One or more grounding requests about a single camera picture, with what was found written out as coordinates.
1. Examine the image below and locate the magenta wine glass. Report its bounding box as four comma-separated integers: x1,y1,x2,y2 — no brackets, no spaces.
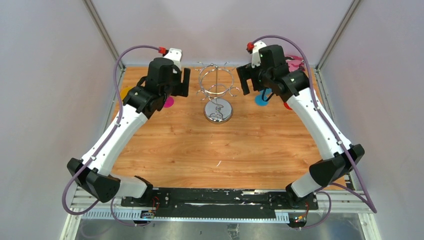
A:
163,96,175,108

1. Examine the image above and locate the blue wine glass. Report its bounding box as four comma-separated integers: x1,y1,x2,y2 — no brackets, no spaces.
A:
254,88,272,107

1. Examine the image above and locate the chrome wine glass rack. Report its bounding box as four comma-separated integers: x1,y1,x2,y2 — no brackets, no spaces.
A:
194,61,241,124

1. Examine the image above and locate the red wine glass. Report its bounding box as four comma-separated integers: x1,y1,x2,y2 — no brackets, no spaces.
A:
283,102,293,111

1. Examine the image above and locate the yellow wine glass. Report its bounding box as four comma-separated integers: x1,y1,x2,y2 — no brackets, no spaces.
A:
120,86,132,102

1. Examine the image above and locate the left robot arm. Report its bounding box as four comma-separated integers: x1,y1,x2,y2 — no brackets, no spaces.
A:
67,57,191,207

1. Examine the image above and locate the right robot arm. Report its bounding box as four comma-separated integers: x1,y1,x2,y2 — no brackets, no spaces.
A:
236,41,365,209

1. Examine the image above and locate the pink camouflage cloth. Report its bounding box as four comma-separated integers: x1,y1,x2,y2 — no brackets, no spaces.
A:
285,55,305,72

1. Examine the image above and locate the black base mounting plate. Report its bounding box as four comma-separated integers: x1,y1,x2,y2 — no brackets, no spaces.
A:
120,187,319,219

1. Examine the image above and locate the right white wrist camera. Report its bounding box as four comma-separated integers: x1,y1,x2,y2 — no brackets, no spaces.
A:
247,40,267,69

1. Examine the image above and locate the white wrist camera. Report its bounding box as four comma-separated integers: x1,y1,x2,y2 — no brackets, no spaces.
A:
247,40,267,69
164,48,183,70

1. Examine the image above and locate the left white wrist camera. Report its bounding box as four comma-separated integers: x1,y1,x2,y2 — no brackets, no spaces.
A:
164,48,183,70

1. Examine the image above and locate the aluminium frame rail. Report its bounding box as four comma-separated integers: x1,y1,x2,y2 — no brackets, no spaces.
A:
61,187,381,240

